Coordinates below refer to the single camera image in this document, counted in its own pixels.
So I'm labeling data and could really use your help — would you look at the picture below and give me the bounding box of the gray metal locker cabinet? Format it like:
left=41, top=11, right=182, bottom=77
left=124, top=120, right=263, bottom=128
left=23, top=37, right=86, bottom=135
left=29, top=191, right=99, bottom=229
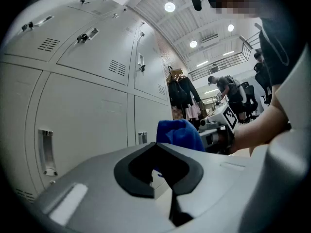
left=0, top=0, right=174, bottom=205

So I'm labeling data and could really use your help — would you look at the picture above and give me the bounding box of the person's right forearm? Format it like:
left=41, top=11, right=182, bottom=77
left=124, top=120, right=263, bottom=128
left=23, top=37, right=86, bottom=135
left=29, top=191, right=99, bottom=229
left=229, top=98, right=292, bottom=156

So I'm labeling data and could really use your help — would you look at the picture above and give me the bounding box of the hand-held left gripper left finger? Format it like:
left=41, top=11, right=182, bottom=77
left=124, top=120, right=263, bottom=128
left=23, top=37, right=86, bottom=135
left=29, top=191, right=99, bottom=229
left=34, top=142, right=175, bottom=233

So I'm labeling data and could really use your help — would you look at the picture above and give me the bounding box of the person's dark shirt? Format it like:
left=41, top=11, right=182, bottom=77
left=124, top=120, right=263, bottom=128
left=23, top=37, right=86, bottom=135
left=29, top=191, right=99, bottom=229
left=258, top=16, right=308, bottom=87

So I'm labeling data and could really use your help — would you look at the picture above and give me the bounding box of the blue cloth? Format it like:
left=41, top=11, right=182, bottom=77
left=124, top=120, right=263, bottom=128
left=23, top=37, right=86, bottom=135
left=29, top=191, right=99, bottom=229
left=156, top=118, right=206, bottom=152

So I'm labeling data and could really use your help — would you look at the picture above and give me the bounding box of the black office chair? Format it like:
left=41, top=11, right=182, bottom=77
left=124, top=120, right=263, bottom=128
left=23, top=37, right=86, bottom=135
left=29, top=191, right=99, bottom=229
left=242, top=81, right=259, bottom=121
left=260, top=86, right=273, bottom=106

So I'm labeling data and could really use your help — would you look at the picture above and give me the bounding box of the wooden coat rack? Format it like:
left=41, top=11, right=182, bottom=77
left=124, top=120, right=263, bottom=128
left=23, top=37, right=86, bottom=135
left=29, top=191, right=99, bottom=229
left=167, top=66, right=188, bottom=81

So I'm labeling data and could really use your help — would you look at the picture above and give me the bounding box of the pink garment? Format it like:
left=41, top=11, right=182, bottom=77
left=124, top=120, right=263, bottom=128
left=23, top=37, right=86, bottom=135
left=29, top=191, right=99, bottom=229
left=186, top=100, right=204, bottom=121

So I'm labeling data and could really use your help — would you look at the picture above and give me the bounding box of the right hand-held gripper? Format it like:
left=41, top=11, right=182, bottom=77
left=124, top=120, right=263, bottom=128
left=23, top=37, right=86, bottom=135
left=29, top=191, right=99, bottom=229
left=199, top=104, right=238, bottom=155

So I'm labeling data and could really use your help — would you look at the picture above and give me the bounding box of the grey metal locker door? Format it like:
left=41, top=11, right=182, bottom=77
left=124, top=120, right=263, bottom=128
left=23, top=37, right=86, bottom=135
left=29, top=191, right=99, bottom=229
left=134, top=95, right=173, bottom=147

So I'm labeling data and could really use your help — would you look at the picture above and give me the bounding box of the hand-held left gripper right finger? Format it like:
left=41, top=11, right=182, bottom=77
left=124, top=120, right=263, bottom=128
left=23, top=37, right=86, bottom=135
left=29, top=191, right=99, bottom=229
left=155, top=142, right=268, bottom=228

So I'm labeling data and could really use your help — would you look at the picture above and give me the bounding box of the metal balcony railing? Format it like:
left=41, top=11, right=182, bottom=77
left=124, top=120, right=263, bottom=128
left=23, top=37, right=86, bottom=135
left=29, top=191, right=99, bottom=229
left=189, top=36, right=253, bottom=82

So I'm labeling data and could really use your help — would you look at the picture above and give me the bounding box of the ceiling air vent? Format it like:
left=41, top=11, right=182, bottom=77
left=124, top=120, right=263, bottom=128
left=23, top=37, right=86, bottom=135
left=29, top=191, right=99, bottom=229
left=201, top=33, right=219, bottom=43

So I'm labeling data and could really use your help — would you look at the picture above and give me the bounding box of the black hanging jacket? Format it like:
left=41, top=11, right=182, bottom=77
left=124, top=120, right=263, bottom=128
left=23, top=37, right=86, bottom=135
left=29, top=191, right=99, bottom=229
left=168, top=78, right=188, bottom=107
left=179, top=77, right=202, bottom=106

